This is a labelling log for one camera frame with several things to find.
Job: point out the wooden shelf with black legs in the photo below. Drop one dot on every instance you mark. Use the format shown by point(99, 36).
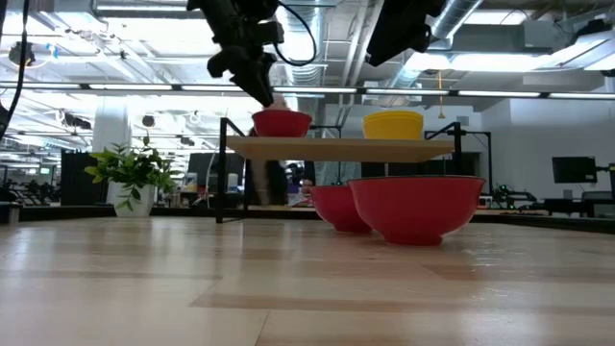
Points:
point(336, 149)

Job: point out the black computer monitor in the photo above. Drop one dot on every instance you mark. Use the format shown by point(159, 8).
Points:
point(574, 169)

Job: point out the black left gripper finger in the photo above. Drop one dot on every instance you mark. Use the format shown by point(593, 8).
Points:
point(247, 74)
point(268, 77)

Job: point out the silver ventilation duct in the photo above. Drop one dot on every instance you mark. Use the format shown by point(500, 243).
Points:
point(456, 14)
point(307, 77)

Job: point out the black aluminium table frame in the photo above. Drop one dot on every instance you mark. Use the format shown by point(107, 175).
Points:
point(72, 214)

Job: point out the person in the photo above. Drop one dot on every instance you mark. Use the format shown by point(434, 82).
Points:
point(269, 182)

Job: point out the yellow plastic mini bowl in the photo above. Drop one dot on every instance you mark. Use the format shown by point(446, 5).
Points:
point(394, 117)
point(394, 133)

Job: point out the red bowl with floral inside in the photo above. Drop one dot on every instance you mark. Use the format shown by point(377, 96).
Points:
point(283, 125)
point(336, 206)
point(418, 206)

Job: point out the black ceiling camera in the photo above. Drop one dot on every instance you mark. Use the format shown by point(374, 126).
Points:
point(21, 54)

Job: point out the small potted green plant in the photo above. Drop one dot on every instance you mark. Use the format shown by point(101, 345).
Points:
point(130, 178)

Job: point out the black room partition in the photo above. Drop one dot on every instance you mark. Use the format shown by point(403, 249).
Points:
point(77, 178)

